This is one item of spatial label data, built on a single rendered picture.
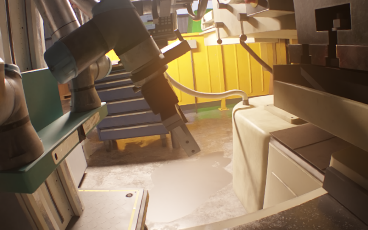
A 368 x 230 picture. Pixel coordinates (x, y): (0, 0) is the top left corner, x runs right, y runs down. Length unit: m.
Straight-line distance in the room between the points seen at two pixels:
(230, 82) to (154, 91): 3.32
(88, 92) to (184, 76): 2.63
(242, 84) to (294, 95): 3.31
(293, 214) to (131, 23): 0.42
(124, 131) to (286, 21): 2.02
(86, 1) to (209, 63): 2.80
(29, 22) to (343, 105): 1.00
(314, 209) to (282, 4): 0.51
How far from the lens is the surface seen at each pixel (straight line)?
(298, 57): 0.51
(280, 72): 0.55
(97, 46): 0.40
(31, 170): 0.55
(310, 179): 0.81
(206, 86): 3.57
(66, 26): 0.53
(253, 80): 3.85
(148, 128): 2.39
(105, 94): 2.36
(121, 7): 0.41
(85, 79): 0.96
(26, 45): 0.98
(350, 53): 0.40
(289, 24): 0.78
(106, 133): 2.47
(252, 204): 1.38
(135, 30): 0.40
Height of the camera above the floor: 1.00
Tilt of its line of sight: 16 degrees down
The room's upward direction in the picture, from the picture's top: 6 degrees counter-clockwise
